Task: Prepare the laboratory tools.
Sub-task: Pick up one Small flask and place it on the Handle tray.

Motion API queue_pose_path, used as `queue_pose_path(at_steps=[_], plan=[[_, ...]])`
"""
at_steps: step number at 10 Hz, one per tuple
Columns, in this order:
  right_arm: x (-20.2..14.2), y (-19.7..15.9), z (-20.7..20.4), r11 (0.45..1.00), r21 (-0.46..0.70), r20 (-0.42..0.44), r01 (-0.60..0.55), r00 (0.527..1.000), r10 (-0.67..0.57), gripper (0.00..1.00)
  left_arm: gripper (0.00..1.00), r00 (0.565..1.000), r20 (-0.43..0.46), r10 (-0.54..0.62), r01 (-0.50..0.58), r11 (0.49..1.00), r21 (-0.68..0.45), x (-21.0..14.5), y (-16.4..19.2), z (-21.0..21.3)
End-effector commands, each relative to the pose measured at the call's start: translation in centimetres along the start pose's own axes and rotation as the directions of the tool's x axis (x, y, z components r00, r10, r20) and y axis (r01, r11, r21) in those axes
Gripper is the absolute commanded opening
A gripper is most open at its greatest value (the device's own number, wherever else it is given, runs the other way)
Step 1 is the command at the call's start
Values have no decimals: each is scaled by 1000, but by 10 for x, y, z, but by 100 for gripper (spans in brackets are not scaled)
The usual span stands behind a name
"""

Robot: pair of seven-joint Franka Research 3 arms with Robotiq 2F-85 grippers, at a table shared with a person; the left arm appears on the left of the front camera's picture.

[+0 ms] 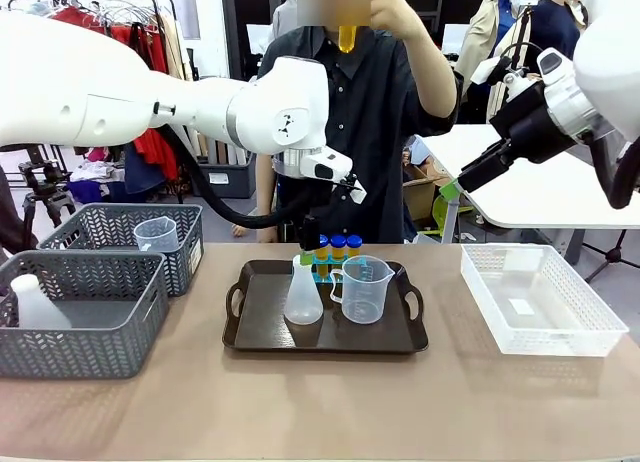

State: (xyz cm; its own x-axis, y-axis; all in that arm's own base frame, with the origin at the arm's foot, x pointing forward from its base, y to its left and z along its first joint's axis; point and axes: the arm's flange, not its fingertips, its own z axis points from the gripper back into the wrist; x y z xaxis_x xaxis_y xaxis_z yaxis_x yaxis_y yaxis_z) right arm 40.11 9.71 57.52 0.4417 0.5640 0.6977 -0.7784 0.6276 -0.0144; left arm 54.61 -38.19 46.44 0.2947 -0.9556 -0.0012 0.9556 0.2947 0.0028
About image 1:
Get black serving tray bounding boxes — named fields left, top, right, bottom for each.
left=221, top=259, right=431, bottom=355

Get clear plastic measuring beaker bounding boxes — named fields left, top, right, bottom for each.
left=329, top=254, right=396, bottom=326
left=133, top=216, right=180, bottom=254

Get white plastic flask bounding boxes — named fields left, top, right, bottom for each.
left=9, top=273, right=74, bottom=330
left=283, top=253, right=325, bottom=326

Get black light stand base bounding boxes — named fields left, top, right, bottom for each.
left=582, top=228, right=640, bottom=284

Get grey plastic basket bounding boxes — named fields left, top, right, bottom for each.
left=0, top=249, right=171, bottom=380
left=36, top=202, right=206, bottom=299

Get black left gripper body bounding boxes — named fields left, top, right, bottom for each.
left=298, top=177, right=352, bottom=222

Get person's left hand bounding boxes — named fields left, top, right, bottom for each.
left=367, top=0, right=427, bottom=42

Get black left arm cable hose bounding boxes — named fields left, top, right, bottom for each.
left=158, top=124, right=322, bottom=232

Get grey storage bin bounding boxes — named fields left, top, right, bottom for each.
left=194, top=154, right=258, bottom=200

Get white background table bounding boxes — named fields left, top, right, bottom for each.
left=419, top=122, right=640, bottom=230

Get person in navy top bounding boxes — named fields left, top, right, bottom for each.
left=527, top=0, right=590, bottom=76

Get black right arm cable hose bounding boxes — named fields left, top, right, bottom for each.
left=582, top=130, right=640, bottom=211

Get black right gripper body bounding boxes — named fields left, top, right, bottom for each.
left=456, top=79, right=592, bottom=194

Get person's left forearm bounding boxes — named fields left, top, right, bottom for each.
left=403, top=24, right=460, bottom=119

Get person in dark shirt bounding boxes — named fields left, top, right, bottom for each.
left=255, top=0, right=465, bottom=245

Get cardboard box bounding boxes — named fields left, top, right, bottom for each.
left=401, top=162, right=452, bottom=222

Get red hanging garments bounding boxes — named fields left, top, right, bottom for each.
left=49, top=5, right=182, bottom=183

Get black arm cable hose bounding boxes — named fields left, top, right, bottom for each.
left=582, top=130, right=640, bottom=211
left=158, top=124, right=322, bottom=232

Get person in beige coat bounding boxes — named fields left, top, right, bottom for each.
left=446, top=0, right=531, bottom=124

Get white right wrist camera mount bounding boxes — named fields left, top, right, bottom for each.
left=469, top=55, right=512, bottom=87

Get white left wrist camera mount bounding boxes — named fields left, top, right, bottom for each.
left=331, top=173, right=369, bottom=206

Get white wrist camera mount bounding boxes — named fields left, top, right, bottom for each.
left=469, top=55, right=512, bottom=87
left=331, top=173, right=369, bottom=206

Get person's right forearm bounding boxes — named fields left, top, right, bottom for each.
left=255, top=154, right=277, bottom=229

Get paper rolls bundle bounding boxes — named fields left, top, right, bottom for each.
left=192, top=129, right=254, bottom=167

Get green chair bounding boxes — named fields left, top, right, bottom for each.
left=431, top=193, right=475, bottom=234

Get black camera tripod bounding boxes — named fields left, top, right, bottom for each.
left=17, top=144, right=76, bottom=243

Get blue tube rack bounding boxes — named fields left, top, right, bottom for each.
left=308, top=253, right=370, bottom=285

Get white perforated plastic basket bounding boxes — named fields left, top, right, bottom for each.
left=459, top=242, right=631, bottom=358

